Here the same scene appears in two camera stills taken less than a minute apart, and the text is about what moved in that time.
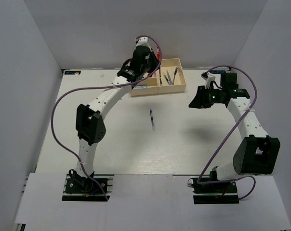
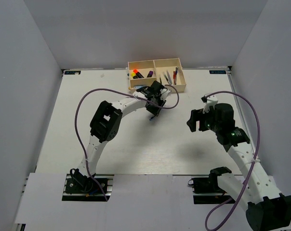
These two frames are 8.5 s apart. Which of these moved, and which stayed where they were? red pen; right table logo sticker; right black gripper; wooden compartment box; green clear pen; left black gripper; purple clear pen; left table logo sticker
Moved: red pen; left black gripper; right black gripper
Stayed: purple clear pen; wooden compartment box; green clear pen; left table logo sticker; right table logo sticker
